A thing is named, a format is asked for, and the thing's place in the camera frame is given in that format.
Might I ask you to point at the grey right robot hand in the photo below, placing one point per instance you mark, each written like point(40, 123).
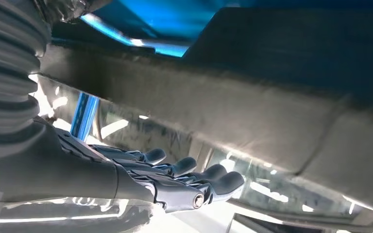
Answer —
point(61, 170)

